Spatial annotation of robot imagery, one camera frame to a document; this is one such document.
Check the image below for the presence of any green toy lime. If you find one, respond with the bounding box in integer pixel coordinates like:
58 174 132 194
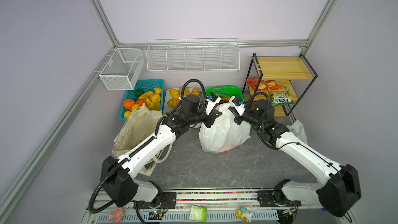
134 89 145 98

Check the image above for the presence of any tissue pack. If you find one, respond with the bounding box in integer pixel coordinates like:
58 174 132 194
287 120 308 144

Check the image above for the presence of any white plastic tray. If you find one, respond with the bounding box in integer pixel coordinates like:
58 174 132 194
162 87 203 114

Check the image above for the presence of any small white wire basket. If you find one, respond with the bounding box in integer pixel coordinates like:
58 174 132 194
99 48 145 91

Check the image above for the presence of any yellow white toy figure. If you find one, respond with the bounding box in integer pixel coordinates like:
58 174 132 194
236 207 253 223

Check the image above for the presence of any green plastic basket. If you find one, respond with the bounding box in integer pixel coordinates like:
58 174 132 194
206 86 244 99

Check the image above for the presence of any long white wire basket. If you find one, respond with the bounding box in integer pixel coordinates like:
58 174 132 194
146 38 240 73

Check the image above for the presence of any pink toy figure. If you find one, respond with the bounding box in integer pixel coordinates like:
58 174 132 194
107 207 124 223

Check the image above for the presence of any toy banana bunch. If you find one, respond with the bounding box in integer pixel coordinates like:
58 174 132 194
139 91 162 111

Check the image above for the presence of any red snack bag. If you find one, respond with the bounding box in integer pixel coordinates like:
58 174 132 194
245 77 281 91

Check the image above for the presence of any beige canvas tote bag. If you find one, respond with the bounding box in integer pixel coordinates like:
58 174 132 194
112 106 173 176

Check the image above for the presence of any green small box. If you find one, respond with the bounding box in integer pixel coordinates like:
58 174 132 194
189 205 207 223

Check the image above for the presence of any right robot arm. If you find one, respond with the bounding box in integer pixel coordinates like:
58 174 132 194
229 96 362 217

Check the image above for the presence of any toy striped bread roll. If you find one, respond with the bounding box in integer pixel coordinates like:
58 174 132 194
167 98 180 108

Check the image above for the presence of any white plastic grocery bag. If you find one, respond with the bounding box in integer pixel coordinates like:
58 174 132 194
199 102 251 153

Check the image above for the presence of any toy orange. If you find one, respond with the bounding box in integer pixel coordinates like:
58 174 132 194
123 99 135 111
135 99 148 106

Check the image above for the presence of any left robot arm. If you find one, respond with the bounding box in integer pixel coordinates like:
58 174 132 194
88 93 221 214

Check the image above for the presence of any green Fox's candy bag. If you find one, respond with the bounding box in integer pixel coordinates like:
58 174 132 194
269 86 294 106

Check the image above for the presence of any teal plastic basket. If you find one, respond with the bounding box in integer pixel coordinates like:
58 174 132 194
119 79 165 121

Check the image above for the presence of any yellow toy lemon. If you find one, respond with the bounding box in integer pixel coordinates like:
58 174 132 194
123 111 131 119

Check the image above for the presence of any wooden black-frame shelf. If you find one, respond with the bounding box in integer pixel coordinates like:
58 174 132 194
246 53 318 119

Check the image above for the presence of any red toy tomato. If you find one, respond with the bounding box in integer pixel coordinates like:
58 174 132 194
221 146 234 152

